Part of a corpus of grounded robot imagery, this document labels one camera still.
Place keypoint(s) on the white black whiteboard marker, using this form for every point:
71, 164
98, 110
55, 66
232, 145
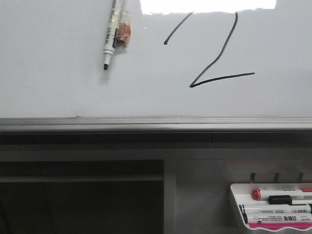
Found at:
111, 35

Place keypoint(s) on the red magnet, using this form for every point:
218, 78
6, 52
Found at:
124, 30

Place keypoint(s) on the left tray hook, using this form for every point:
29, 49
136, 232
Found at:
252, 178

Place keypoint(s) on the tray hook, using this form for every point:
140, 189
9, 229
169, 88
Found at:
300, 177
252, 178
276, 177

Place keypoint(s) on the white marker tray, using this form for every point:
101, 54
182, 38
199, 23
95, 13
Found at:
241, 194

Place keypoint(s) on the red capped marker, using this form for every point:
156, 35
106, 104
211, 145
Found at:
261, 194

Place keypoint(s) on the middle tray hook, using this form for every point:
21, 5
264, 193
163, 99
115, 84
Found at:
276, 177

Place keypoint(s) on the white marker black end lower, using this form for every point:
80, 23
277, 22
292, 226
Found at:
258, 218

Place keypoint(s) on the white marker black end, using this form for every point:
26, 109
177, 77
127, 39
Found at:
275, 209
258, 218

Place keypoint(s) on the black capped marker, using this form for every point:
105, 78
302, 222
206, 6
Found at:
287, 199

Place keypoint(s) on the right tray hook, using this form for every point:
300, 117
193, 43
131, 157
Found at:
300, 177

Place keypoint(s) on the white marker black end upper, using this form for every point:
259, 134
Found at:
275, 209

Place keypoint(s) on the pink eraser strip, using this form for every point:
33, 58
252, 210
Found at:
277, 226

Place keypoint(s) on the whiteboard with grey frame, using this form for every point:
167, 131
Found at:
190, 65

